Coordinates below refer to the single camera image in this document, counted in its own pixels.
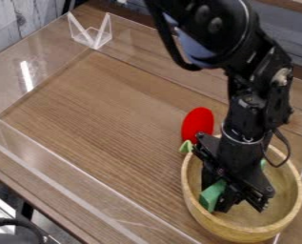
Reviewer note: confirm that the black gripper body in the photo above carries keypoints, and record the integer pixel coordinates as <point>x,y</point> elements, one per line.
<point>237,157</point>

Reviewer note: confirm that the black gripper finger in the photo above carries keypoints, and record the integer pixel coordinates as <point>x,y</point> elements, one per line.
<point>255,199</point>
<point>220,191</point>

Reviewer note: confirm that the green rectangular block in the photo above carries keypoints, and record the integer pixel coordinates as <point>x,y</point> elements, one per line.
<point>241,182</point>

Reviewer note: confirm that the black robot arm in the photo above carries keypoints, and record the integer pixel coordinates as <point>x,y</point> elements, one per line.
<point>215,34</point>

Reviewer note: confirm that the wooden bowl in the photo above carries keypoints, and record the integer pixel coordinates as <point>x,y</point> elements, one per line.
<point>241,225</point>

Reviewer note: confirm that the red plush strawberry toy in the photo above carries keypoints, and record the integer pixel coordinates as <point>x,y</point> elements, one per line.
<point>196,121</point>

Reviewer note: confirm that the black metal frame with bolt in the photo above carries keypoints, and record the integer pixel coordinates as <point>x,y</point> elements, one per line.
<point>31,234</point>

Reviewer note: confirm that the clear acrylic corner bracket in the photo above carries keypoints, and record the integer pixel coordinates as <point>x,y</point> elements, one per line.
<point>91,37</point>

